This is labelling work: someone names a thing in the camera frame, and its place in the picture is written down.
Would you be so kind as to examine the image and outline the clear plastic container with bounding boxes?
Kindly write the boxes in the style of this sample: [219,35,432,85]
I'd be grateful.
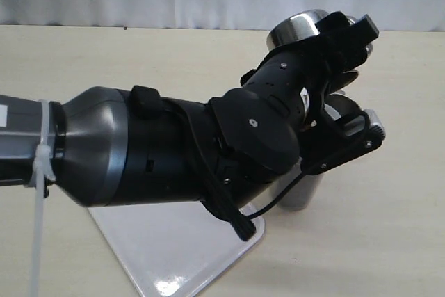
[269,163,323,211]

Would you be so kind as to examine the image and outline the steel cup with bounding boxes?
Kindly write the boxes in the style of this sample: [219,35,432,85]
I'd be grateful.
[325,93,361,120]
[266,9,356,58]

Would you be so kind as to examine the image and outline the white plastic tray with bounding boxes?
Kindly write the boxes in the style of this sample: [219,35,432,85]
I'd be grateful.
[89,202,265,296]

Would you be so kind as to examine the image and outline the white zip tie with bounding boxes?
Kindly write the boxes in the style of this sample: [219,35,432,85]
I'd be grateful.
[29,100,56,296]

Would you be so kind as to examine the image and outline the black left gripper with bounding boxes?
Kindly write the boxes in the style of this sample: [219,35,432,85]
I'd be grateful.
[239,11,386,175]

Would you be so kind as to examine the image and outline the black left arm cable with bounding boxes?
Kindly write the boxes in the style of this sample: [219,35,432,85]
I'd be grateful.
[166,67,334,242]

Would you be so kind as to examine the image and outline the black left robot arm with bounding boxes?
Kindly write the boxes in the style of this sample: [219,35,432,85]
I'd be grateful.
[1,10,385,241]

